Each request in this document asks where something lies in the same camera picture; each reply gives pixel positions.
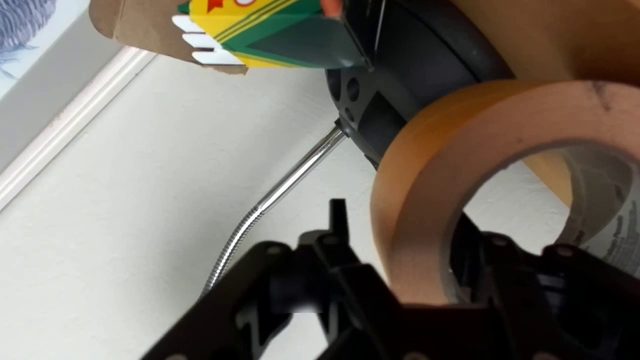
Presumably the bent metal rod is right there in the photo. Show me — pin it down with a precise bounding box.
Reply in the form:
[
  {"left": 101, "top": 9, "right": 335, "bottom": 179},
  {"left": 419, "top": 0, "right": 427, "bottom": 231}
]
[{"left": 204, "top": 124, "right": 345, "bottom": 293}]

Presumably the orange masking tape roll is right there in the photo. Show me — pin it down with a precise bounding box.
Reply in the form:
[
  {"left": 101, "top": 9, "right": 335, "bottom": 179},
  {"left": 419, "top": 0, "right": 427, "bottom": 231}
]
[{"left": 367, "top": 78, "right": 640, "bottom": 309}]

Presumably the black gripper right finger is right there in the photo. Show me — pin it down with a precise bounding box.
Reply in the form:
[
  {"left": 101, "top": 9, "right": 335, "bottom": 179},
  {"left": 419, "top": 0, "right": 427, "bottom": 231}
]
[{"left": 406, "top": 211, "right": 640, "bottom": 360}]

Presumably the black round bin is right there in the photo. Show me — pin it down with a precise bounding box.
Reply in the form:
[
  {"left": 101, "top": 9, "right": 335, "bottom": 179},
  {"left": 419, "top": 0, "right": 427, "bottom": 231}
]
[{"left": 323, "top": 0, "right": 516, "bottom": 171}]

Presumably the green yellow crayon box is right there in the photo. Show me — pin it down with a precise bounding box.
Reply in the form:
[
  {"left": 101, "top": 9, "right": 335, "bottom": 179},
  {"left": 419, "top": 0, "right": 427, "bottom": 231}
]
[{"left": 170, "top": 0, "right": 371, "bottom": 73}]

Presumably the wooden roll-top desk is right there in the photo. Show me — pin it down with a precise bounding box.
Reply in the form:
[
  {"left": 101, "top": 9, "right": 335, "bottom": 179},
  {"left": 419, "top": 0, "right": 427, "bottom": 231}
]
[{"left": 458, "top": 0, "right": 640, "bottom": 209}]

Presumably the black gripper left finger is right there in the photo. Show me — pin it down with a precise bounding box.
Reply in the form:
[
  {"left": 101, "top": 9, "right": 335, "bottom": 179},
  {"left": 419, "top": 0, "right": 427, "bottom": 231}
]
[{"left": 140, "top": 196, "right": 415, "bottom": 360}]

